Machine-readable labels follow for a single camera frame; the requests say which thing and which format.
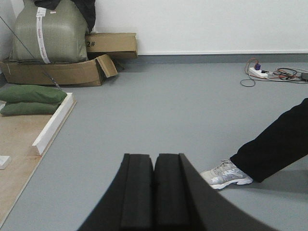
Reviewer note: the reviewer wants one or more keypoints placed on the flattened cardboard box front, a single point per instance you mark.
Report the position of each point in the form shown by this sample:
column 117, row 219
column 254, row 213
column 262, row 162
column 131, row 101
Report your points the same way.
column 89, row 73

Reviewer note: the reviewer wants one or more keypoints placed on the white power strip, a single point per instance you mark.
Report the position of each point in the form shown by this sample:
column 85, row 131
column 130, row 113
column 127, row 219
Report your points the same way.
column 257, row 73

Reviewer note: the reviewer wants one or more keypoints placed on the green sandbag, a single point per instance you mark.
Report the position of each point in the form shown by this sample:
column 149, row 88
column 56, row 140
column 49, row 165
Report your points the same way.
column 32, row 93
column 29, row 108

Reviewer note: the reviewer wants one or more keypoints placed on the black trouser leg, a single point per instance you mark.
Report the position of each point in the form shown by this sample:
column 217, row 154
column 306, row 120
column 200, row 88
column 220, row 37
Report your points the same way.
column 279, row 145

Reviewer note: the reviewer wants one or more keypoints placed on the lower green sandbag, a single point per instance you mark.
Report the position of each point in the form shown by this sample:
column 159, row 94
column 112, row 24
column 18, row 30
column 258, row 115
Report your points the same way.
column 29, row 108

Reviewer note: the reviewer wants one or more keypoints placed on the white diagonal brace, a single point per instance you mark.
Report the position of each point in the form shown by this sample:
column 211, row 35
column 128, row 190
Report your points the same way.
column 4, row 161

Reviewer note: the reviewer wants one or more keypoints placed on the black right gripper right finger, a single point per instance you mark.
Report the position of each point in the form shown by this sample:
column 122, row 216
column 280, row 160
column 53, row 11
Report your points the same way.
column 185, row 202

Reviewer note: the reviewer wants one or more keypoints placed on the white grey sneaker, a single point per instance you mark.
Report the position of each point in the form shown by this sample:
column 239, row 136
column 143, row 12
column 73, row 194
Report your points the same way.
column 225, row 174

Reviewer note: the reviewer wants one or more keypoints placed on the white edge rail far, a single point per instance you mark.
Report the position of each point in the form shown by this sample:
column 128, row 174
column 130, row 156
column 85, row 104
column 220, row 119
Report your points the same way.
column 54, row 125

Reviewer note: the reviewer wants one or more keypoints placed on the plywood base platform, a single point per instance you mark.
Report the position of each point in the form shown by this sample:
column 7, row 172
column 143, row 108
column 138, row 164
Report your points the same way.
column 17, row 133

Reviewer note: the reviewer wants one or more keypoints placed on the cardboard box marked 2#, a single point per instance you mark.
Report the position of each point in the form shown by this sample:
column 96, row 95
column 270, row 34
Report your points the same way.
column 116, row 45

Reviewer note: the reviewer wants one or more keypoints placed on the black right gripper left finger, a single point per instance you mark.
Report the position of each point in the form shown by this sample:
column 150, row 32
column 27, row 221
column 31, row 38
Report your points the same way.
column 127, row 205

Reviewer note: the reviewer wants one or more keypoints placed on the upper green sandbag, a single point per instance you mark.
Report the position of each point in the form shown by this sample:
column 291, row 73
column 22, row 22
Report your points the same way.
column 32, row 93

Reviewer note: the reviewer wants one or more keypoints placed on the large grey-green woven sack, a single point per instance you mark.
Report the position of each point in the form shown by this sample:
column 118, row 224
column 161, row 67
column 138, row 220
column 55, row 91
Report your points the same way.
column 50, row 36

